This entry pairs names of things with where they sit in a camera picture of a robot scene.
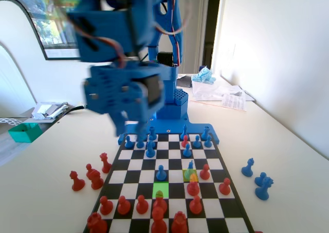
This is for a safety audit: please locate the thick black cable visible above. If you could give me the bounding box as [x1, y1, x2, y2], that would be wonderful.
[59, 104, 89, 118]

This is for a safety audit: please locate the black framed map poster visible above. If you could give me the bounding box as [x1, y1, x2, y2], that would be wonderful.
[0, 0, 85, 61]

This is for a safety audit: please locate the clear plastic bag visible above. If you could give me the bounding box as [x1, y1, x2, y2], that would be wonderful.
[191, 80, 245, 102]

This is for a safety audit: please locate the blue white patterned cloth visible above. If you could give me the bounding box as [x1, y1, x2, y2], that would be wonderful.
[191, 65, 218, 86]

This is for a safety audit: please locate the green plastic box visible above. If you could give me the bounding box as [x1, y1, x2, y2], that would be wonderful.
[8, 122, 44, 144]

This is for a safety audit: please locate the white dotted cloth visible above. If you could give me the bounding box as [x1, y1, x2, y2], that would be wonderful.
[0, 116, 21, 128]

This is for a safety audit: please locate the blue printed base plate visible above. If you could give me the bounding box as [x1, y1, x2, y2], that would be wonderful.
[117, 116, 221, 145]

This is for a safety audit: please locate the pile of silver packets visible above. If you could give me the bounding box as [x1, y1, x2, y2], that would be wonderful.
[31, 101, 70, 121]

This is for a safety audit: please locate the dark grey flat box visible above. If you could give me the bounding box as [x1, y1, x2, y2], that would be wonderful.
[177, 75, 194, 89]

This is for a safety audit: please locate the black and white chessboard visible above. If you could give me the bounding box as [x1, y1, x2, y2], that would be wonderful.
[82, 133, 255, 233]

